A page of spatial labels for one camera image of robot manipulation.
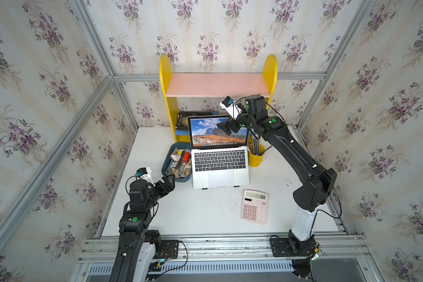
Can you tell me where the silver laptop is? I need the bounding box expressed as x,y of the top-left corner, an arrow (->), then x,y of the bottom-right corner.
188,115 -> 250,189

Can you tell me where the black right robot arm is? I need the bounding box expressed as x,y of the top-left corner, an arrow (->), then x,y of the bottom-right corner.
218,94 -> 337,255

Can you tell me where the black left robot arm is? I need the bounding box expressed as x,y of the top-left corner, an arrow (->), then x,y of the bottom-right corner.
109,175 -> 175,282

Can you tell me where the grey laptop stand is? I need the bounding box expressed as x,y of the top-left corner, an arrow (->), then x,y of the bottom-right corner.
201,186 -> 240,190

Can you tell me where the teal bin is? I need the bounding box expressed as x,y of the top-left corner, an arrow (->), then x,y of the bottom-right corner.
161,142 -> 192,182

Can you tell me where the red block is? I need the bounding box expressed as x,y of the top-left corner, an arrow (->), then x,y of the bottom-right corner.
182,151 -> 191,163

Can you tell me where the yellow pencil cup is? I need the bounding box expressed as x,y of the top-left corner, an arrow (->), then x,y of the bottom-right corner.
247,143 -> 264,168

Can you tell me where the black book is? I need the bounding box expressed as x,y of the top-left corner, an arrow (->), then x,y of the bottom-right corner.
175,110 -> 219,131

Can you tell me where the yellow pink blue shelf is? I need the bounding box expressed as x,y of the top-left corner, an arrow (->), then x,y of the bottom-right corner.
159,54 -> 278,142

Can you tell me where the pink calculator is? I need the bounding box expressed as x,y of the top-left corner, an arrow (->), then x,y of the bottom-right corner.
240,190 -> 269,225

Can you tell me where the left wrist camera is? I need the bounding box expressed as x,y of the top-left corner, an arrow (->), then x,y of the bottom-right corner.
135,167 -> 154,184

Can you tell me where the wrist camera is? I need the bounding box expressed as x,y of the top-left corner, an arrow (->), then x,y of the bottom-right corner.
220,96 -> 242,120
135,167 -> 154,184

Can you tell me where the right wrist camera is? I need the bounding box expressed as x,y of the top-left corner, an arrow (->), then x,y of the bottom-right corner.
220,96 -> 242,120

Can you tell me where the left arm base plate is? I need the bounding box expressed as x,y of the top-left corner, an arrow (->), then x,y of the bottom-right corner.
135,240 -> 180,260

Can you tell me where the aluminium rail frame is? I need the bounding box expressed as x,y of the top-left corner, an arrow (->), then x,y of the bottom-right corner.
70,233 -> 383,282

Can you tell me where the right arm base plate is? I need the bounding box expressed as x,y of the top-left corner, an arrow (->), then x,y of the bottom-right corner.
269,235 -> 320,258

